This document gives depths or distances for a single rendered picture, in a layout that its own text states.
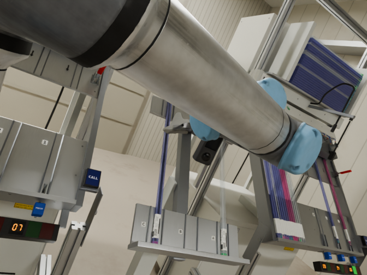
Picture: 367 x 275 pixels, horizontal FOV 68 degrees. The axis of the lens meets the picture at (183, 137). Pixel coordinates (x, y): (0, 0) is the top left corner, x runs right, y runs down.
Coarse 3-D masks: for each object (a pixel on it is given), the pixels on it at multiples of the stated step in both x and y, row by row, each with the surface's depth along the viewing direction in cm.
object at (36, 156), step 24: (0, 120) 71; (0, 144) 69; (24, 144) 72; (48, 144) 76; (72, 144) 80; (0, 168) 66; (24, 168) 69; (48, 168) 73; (72, 168) 76; (48, 192) 70; (72, 192) 73
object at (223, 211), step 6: (222, 144) 96; (222, 150) 95; (222, 156) 93; (222, 162) 92; (222, 168) 91; (222, 174) 90; (222, 180) 88; (222, 186) 87; (222, 192) 86; (222, 198) 85; (222, 204) 84; (222, 210) 83; (222, 216) 82; (222, 222) 81; (222, 228) 80; (222, 252) 77
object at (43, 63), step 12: (36, 48) 88; (24, 60) 83; (36, 60) 86; (48, 60) 88; (60, 60) 91; (36, 72) 84; (48, 72) 86; (60, 72) 89; (72, 72) 92; (84, 72) 94; (60, 84) 87; (72, 84) 89; (84, 84) 92; (96, 96) 93
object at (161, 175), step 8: (168, 104) 91; (168, 112) 89; (168, 120) 87; (168, 136) 85; (160, 168) 79; (160, 176) 77; (160, 184) 75; (160, 192) 74; (160, 200) 73; (160, 208) 72; (152, 240) 68
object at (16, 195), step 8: (0, 192) 63; (8, 192) 63; (16, 192) 64; (24, 192) 65; (32, 192) 66; (8, 200) 68; (16, 200) 68; (24, 200) 68; (32, 200) 68; (40, 200) 68; (48, 200) 68; (56, 200) 68; (64, 200) 69; (72, 200) 70; (56, 208) 73; (64, 208) 73
